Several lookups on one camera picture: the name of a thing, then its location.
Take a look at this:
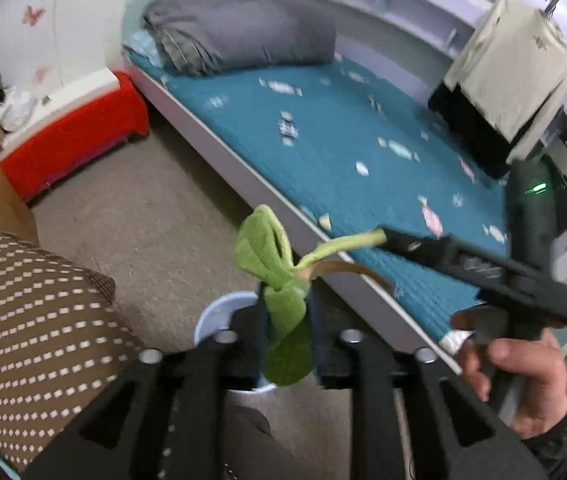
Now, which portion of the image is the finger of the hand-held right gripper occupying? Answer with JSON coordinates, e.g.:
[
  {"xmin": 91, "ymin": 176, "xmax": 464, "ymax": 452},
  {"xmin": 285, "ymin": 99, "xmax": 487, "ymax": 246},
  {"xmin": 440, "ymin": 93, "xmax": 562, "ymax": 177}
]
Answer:
[{"xmin": 381, "ymin": 227, "xmax": 514, "ymax": 282}]

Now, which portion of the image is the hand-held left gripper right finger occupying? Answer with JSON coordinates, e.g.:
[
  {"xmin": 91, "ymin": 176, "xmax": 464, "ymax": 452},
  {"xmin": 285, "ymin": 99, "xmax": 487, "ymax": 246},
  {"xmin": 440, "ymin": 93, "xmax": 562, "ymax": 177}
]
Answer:
[{"xmin": 308, "ymin": 285, "xmax": 549, "ymax": 480}]

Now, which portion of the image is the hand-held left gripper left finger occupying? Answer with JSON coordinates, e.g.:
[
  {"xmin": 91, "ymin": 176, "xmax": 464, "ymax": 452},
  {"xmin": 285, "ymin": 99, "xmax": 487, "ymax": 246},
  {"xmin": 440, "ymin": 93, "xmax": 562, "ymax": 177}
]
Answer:
[{"xmin": 23, "ymin": 282, "xmax": 269, "ymax": 480}]

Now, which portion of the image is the green vegetable leaf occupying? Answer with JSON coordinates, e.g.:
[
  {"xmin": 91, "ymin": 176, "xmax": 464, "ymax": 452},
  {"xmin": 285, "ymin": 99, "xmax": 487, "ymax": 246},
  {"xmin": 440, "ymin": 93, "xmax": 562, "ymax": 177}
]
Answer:
[{"xmin": 232, "ymin": 204, "xmax": 388, "ymax": 387}]

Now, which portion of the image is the pale blue waste bin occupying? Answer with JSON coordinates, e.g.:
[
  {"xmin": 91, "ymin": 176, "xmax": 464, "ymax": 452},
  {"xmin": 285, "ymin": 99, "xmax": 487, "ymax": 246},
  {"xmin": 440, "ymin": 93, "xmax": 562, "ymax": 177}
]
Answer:
[{"xmin": 194, "ymin": 294, "xmax": 284, "ymax": 394}]

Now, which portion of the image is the person's right forearm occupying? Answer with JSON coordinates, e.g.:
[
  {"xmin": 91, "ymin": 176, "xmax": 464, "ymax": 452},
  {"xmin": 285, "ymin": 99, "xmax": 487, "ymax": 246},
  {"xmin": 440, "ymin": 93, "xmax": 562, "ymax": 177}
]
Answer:
[{"xmin": 526, "ymin": 400, "xmax": 567, "ymax": 480}]

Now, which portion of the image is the person's right hand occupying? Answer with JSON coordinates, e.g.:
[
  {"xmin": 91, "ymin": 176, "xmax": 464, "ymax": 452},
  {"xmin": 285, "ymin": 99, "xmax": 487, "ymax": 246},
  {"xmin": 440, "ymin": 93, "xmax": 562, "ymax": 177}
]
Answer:
[{"xmin": 455, "ymin": 329, "xmax": 567, "ymax": 441}]

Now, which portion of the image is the cream hanging sweater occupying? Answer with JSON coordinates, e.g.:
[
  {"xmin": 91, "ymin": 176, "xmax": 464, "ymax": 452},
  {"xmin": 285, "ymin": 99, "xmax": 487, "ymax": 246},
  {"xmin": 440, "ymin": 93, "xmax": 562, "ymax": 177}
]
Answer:
[{"xmin": 443, "ymin": 0, "xmax": 567, "ymax": 161}]

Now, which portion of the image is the bed with teal sheet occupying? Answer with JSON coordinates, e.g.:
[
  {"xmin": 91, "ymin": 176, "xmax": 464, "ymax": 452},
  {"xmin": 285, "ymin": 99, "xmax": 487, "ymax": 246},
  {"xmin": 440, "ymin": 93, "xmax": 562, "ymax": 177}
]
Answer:
[{"xmin": 120, "ymin": 0, "xmax": 567, "ymax": 376}]

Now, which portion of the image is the brown dotted cloth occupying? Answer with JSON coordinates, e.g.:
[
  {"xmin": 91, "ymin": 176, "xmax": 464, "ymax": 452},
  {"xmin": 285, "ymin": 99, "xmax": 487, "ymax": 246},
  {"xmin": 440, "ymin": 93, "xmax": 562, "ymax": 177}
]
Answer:
[{"xmin": 0, "ymin": 225, "xmax": 164, "ymax": 473}]

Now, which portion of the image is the red storage box white lid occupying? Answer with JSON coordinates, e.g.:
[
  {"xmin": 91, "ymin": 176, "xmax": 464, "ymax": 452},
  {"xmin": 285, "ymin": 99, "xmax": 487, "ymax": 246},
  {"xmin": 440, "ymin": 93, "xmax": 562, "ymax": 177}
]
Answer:
[{"xmin": 0, "ymin": 69, "xmax": 151, "ymax": 203}]

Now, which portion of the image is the grey folded duvet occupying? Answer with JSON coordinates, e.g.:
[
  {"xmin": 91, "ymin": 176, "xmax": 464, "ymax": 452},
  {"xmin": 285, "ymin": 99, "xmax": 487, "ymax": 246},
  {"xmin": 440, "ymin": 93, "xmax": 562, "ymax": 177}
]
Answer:
[{"xmin": 143, "ymin": 0, "xmax": 338, "ymax": 77}]

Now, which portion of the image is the light blue pillow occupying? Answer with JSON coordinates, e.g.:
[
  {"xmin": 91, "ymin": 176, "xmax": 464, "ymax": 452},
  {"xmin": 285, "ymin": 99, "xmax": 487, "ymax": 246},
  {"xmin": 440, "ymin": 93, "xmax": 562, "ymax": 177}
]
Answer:
[{"xmin": 122, "ymin": 30, "xmax": 166, "ymax": 68}]

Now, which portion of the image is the white plastic bag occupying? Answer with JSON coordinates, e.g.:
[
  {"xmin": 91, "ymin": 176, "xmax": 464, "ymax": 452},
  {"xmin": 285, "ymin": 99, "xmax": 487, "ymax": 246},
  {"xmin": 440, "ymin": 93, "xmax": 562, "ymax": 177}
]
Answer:
[{"xmin": 0, "ymin": 87, "xmax": 39, "ymax": 133}]

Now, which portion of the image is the white wall shelf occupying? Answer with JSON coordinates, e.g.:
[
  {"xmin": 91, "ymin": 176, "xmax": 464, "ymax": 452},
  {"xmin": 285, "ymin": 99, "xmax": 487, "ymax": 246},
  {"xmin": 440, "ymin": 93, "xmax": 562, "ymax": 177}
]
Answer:
[{"xmin": 283, "ymin": 0, "xmax": 504, "ymax": 76}]

